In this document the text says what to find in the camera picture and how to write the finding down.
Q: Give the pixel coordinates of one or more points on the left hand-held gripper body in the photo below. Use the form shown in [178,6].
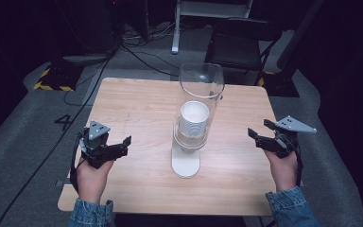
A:
[98,151]

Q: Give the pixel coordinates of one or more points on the black slanted pole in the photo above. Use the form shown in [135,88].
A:
[299,34]

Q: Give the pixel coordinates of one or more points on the person's right hand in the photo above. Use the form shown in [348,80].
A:
[283,171]

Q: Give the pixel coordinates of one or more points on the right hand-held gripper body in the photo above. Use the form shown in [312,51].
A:
[280,143]

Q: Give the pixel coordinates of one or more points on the black yellow striped base plate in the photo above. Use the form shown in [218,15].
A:
[280,85]
[58,78]

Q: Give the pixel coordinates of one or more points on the grey flat stand base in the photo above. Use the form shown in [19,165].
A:
[86,59]

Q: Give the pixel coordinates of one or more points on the black folding chair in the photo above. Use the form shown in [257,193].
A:
[236,47]

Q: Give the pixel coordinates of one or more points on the person's left hand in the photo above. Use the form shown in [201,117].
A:
[91,181]

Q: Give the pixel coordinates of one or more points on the stack of white paper cups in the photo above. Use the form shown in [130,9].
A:
[194,121]

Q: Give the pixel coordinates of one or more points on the white metal stand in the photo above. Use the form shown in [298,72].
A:
[178,28]

